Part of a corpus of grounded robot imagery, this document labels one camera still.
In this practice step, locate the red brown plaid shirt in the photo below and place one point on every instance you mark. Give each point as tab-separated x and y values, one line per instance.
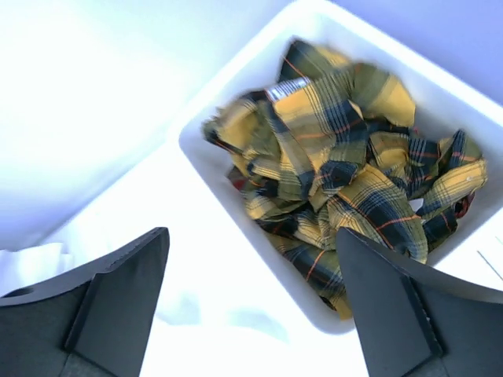
460	208

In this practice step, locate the white plastic basket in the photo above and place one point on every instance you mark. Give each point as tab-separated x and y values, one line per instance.
444	104

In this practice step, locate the yellow black plaid shirt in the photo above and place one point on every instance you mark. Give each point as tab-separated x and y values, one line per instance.
333	145

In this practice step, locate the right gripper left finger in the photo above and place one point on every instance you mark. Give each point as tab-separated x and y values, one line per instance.
93	320

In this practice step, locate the white shirt on pink hanger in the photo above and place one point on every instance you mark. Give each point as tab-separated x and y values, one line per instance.
194	351

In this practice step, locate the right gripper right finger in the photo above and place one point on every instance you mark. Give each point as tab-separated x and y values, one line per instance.
413	320

